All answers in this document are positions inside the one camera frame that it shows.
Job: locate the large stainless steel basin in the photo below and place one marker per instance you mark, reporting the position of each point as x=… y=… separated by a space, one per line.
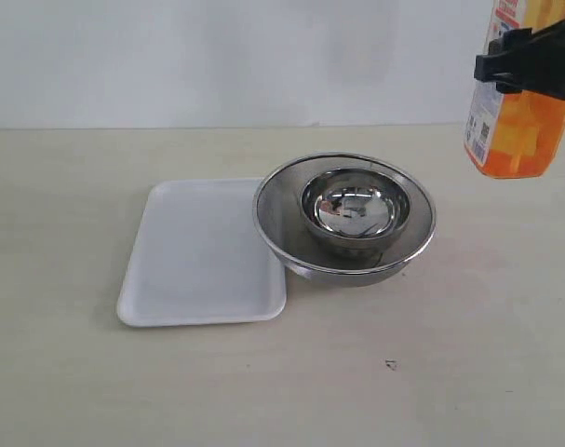
x=278 y=220

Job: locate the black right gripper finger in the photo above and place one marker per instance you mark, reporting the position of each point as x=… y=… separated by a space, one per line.
x=524 y=60

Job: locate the orange dish soap pump bottle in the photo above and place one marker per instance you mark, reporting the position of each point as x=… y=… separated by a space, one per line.
x=513 y=136

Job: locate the small stainless steel bowl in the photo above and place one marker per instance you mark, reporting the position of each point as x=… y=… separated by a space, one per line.
x=355 y=209

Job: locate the white rectangular plastic tray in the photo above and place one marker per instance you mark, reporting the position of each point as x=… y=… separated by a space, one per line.
x=197 y=259

